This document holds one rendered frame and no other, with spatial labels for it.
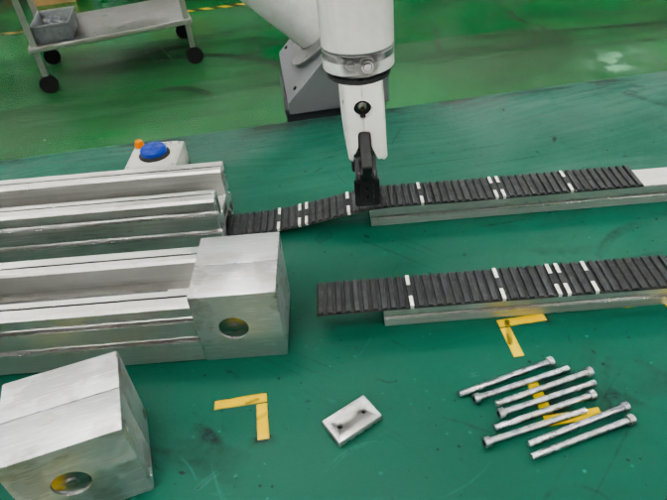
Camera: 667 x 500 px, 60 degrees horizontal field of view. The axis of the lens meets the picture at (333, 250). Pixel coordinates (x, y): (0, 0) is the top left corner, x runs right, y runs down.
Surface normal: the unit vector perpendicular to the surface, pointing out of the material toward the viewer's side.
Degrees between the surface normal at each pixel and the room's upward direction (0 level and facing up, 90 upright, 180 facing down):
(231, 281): 0
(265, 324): 90
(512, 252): 0
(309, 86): 90
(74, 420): 0
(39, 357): 90
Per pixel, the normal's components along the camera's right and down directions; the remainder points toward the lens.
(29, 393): -0.08, -0.77
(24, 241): 0.03, 0.63
